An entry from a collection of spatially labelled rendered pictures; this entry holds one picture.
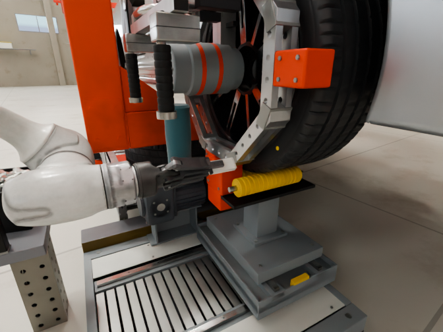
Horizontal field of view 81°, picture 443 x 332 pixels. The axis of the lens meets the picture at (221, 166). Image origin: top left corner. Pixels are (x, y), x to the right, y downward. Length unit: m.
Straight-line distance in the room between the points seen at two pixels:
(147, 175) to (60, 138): 0.20
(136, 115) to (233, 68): 0.57
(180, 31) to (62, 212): 0.39
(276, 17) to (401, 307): 1.12
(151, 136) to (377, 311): 1.15
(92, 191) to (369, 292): 1.12
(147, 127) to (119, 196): 0.72
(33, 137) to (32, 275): 0.56
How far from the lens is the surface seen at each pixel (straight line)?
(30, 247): 0.79
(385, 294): 1.34
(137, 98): 0.89
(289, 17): 0.61
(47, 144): 0.62
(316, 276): 1.05
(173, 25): 0.57
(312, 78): 0.53
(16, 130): 0.64
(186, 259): 1.22
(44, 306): 1.16
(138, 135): 1.20
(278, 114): 0.61
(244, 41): 0.88
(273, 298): 0.95
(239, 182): 0.77
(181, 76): 0.71
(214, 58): 0.74
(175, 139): 0.88
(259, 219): 1.01
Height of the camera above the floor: 0.85
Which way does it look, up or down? 20 degrees down
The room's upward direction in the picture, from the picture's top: straight up
